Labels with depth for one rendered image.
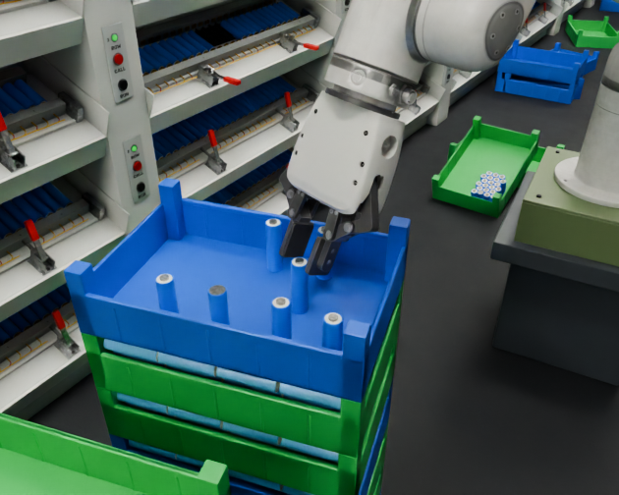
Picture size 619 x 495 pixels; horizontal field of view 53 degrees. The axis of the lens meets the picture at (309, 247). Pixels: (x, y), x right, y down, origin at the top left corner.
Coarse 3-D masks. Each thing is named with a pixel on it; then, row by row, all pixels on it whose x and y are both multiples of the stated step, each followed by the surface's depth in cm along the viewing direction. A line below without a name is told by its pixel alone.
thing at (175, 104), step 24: (288, 0) 154; (312, 0) 150; (336, 24) 149; (216, 48) 131; (264, 48) 138; (216, 72) 126; (240, 72) 129; (264, 72) 134; (168, 96) 116; (192, 96) 118; (216, 96) 124; (168, 120) 116
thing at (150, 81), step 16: (272, 32) 138; (288, 32) 143; (224, 48) 128; (240, 48) 131; (256, 48) 134; (176, 64) 119; (192, 64) 121; (208, 64) 125; (144, 80) 113; (160, 80) 115
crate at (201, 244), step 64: (128, 256) 70; (192, 256) 75; (256, 256) 75; (384, 256) 71; (128, 320) 61; (192, 320) 57; (256, 320) 65; (320, 320) 65; (384, 320) 62; (320, 384) 57
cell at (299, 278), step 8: (296, 264) 63; (304, 264) 63; (296, 272) 63; (304, 272) 63; (296, 280) 63; (304, 280) 63; (296, 288) 64; (304, 288) 64; (296, 296) 64; (304, 296) 65; (296, 304) 65; (304, 304) 65; (296, 312) 66; (304, 312) 66
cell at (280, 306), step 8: (272, 304) 57; (280, 304) 57; (288, 304) 57; (272, 312) 58; (280, 312) 57; (288, 312) 58; (272, 320) 58; (280, 320) 58; (288, 320) 58; (272, 328) 59; (280, 328) 58; (288, 328) 59; (280, 336) 59; (288, 336) 59
